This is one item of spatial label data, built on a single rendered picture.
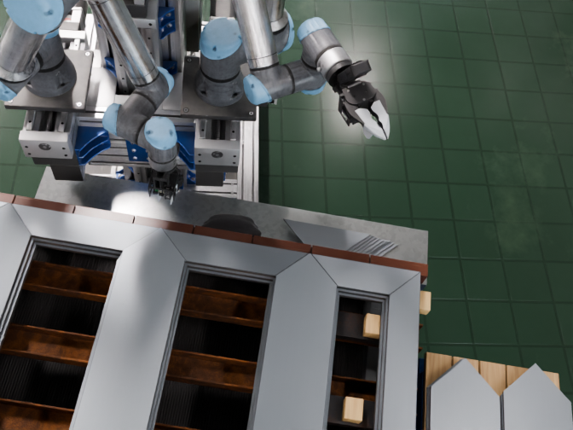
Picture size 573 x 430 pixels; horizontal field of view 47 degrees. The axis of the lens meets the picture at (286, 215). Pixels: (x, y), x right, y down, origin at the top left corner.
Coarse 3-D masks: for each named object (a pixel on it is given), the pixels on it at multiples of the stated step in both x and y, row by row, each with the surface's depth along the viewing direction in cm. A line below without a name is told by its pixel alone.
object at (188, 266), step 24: (48, 240) 189; (24, 264) 185; (192, 264) 190; (336, 312) 190; (384, 312) 191; (0, 336) 176; (96, 336) 179; (168, 336) 179; (264, 336) 182; (384, 336) 186; (168, 360) 178; (384, 360) 183; (384, 384) 179
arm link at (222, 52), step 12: (216, 24) 179; (228, 24) 179; (204, 36) 178; (216, 36) 177; (228, 36) 177; (240, 36) 178; (204, 48) 178; (216, 48) 176; (228, 48) 176; (240, 48) 180; (204, 60) 182; (216, 60) 179; (228, 60) 180; (240, 60) 182; (204, 72) 187; (216, 72) 184; (228, 72) 184
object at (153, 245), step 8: (144, 240) 191; (152, 240) 191; (160, 240) 191; (168, 240) 192; (128, 248) 189; (136, 248) 189; (144, 248) 190; (152, 248) 190; (160, 248) 190; (168, 248) 190; (176, 248) 191; (168, 256) 189; (176, 256) 189
